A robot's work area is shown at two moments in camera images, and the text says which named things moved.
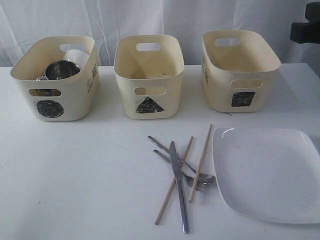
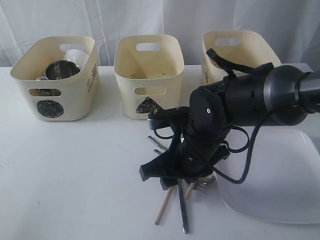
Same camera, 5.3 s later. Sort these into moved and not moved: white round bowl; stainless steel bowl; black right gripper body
Moved: black right gripper body
Not moved: stainless steel bowl; white round bowl
